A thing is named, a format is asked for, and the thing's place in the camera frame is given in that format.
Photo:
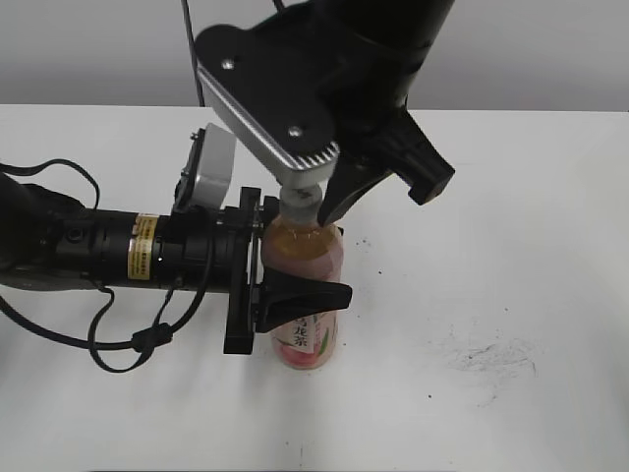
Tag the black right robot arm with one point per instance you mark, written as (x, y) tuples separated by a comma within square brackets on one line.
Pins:
[(353, 63)]

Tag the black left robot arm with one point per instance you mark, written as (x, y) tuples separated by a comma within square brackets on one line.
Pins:
[(52, 242)]

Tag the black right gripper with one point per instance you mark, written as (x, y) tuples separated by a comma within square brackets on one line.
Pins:
[(377, 137)]

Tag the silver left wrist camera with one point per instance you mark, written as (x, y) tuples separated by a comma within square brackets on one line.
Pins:
[(206, 177)]

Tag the peach oolong tea bottle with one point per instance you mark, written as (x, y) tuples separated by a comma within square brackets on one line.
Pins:
[(312, 252)]

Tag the white bottle cap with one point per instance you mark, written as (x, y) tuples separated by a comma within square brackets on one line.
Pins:
[(300, 206)]

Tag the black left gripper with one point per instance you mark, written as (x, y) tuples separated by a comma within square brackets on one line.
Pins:
[(280, 298)]

